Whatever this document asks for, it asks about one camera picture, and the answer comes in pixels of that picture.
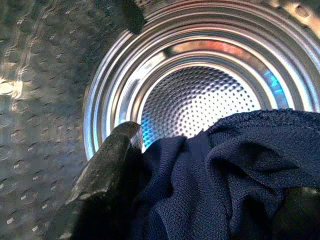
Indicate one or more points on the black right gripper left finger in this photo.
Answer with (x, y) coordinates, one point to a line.
(107, 175)

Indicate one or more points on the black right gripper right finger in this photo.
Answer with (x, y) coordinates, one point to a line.
(300, 217)

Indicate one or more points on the navy blue knit garment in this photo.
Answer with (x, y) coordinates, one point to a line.
(212, 175)

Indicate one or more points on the stainless steel dryer drum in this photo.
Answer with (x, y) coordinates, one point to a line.
(200, 100)

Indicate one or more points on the black drum lifter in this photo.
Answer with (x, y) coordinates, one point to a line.
(133, 17)

